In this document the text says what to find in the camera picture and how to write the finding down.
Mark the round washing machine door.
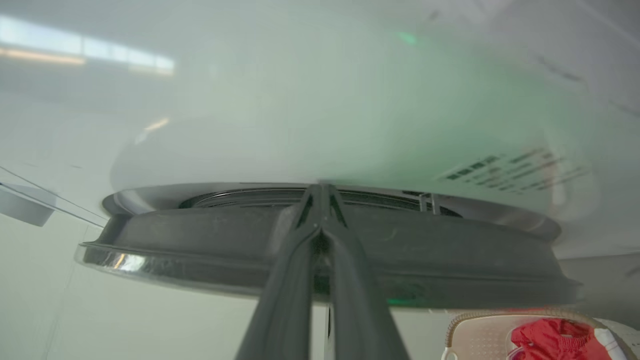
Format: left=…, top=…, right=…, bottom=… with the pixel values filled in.
left=75, top=182, right=583, bottom=309

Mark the white detergent drawer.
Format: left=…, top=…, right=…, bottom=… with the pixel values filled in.
left=0, top=182, right=58, bottom=227

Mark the beige woven laundry basket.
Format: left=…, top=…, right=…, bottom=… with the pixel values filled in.
left=441, top=308, right=640, bottom=360

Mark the white washing machine body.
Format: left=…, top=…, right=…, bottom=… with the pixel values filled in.
left=0, top=0, right=640, bottom=360

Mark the white and red bottle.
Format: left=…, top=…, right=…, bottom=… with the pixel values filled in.
left=593, top=327, right=628, bottom=360

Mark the red garment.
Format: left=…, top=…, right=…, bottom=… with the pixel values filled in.
left=507, top=318, right=612, bottom=360

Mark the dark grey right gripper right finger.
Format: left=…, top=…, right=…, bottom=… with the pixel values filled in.
left=320, top=184, right=411, bottom=360

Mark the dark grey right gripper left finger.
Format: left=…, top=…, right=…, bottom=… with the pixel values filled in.
left=235, top=184, right=323, bottom=360

